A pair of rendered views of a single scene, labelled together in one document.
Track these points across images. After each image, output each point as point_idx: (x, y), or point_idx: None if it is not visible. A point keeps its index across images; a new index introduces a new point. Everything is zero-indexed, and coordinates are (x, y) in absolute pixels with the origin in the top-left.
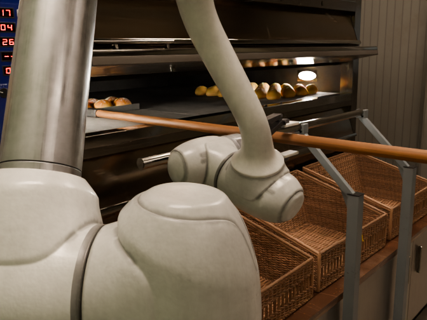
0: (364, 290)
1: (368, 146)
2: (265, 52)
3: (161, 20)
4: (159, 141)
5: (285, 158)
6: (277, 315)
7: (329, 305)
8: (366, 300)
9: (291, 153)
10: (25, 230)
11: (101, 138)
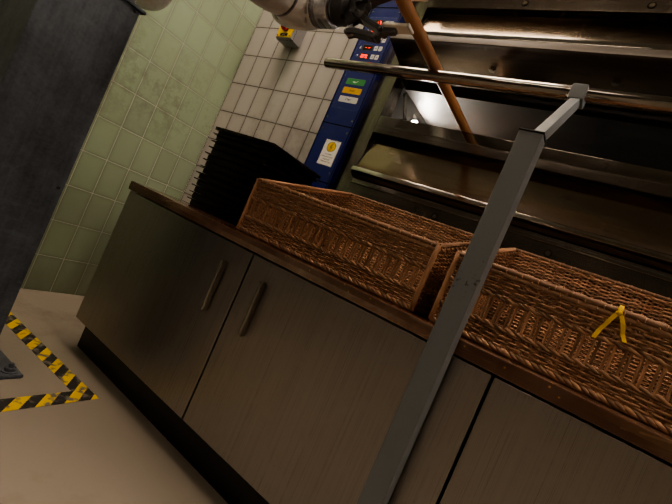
0: (544, 433)
1: None
2: (654, 49)
3: (518, 35)
4: (458, 147)
5: (388, 29)
6: (335, 260)
7: (401, 317)
8: (546, 472)
9: (396, 23)
10: None
11: (403, 123)
